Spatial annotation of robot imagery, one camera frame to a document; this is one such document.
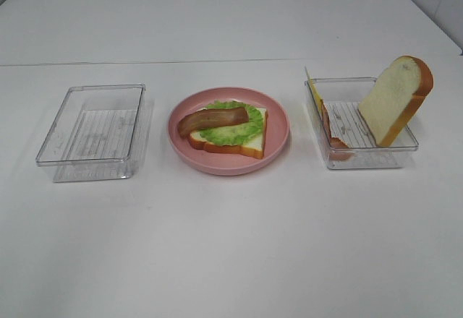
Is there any green lettuce leaf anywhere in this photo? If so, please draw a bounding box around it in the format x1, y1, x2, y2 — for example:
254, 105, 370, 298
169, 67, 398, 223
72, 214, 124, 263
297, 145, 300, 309
198, 100, 266, 146

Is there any bread slice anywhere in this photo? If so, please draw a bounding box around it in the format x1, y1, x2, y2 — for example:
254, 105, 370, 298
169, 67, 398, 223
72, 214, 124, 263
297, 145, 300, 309
358, 56, 433, 147
187, 106, 268, 159

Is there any brown bacon strip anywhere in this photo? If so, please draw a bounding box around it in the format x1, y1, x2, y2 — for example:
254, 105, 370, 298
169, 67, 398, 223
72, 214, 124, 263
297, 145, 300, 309
177, 107, 249, 138

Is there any pink round plate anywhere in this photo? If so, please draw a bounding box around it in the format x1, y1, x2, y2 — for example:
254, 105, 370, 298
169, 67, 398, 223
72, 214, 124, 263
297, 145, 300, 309
167, 87, 290, 176

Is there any yellow cheese slice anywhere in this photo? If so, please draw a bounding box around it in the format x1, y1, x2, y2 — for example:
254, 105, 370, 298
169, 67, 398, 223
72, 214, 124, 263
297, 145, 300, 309
305, 67, 323, 117

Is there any right clear plastic tray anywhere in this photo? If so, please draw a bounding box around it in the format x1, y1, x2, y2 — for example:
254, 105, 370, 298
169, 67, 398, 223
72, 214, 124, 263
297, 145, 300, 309
305, 77, 418, 170

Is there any clear plastic tray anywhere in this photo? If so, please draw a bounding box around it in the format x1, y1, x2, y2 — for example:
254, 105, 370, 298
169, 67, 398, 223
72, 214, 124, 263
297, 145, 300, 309
305, 77, 418, 170
35, 85, 150, 183

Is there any left clear plastic tray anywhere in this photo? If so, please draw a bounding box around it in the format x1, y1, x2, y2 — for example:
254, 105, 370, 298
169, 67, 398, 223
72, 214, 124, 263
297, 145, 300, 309
35, 85, 150, 183

